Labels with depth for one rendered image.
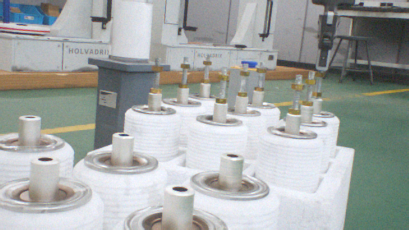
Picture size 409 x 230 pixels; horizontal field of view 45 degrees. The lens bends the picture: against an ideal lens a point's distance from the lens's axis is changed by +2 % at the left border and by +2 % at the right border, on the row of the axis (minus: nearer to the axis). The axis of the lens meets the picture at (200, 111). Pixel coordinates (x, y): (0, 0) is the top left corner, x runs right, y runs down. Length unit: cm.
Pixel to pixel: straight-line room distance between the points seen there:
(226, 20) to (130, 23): 602
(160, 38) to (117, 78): 233
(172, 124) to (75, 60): 216
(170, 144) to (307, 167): 23
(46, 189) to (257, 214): 18
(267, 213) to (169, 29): 313
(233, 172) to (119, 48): 77
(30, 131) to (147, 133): 27
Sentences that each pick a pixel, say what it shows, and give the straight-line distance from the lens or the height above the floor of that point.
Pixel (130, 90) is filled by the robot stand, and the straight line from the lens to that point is 116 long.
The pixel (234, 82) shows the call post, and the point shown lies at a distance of 117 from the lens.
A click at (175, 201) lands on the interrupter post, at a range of 35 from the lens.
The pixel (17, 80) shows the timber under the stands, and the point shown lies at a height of 5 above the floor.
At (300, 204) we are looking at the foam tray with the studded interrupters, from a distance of 71.
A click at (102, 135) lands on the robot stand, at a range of 122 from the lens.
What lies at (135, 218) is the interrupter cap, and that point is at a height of 25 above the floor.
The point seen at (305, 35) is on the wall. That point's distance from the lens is 650.
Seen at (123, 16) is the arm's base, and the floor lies 40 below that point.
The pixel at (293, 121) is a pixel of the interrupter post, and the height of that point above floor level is 27.
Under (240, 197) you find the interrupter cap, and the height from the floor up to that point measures 25.
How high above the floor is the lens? 40
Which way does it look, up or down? 10 degrees down
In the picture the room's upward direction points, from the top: 5 degrees clockwise
